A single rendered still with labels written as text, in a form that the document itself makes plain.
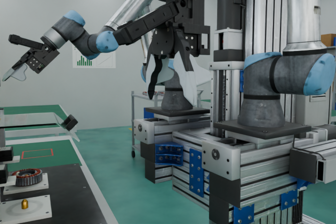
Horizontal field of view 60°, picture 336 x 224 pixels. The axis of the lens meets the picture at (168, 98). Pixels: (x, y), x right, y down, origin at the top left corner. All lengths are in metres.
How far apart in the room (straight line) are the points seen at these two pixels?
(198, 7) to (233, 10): 0.67
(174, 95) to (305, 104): 0.56
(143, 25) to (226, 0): 0.78
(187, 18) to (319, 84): 0.46
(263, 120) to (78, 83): 5.63
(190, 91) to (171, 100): 0.86
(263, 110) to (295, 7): 0.31
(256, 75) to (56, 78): 5.60
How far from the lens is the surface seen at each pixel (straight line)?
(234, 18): 1.22
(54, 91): 6.33
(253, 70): 0.95
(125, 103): 6.60
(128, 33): 0.46
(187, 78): 0.46
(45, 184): 1.24
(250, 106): 0.96
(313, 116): 1.42
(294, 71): 0.89
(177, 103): 1.31
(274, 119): 0.95
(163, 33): 0.52
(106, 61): 6.47
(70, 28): 1.18
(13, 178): 1.04
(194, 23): 0.54
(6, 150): 1.24
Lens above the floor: 1.21
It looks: 5 degrees down
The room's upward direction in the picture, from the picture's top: straight up
